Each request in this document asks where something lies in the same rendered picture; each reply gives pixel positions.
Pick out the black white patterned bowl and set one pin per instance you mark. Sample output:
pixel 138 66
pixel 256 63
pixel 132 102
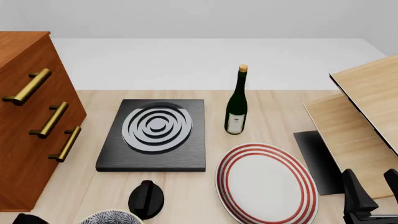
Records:
pixel 109 218

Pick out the dark green wine bottle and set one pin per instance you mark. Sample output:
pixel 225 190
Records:
pixel 237 105

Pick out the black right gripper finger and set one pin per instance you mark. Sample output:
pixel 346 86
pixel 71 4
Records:
pixel 356 196
pixel 394 184

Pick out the pale wooden wine rack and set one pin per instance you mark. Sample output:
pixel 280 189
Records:
pixel 351 130

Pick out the brown wooden drawer cabinet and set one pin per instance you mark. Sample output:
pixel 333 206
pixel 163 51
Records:
pixel 28 130

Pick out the white plate with red rings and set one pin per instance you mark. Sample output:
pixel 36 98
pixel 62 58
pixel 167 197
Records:
pixel 264 182

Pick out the flat black stove plate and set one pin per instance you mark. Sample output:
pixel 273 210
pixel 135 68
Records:
pixel 192 144

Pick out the round black stove knob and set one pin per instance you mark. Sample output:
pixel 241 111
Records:
pixel 146 198

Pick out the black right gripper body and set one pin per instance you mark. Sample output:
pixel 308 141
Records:
pixel 360 219

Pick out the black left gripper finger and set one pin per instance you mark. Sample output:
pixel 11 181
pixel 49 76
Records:
pixel 29 219

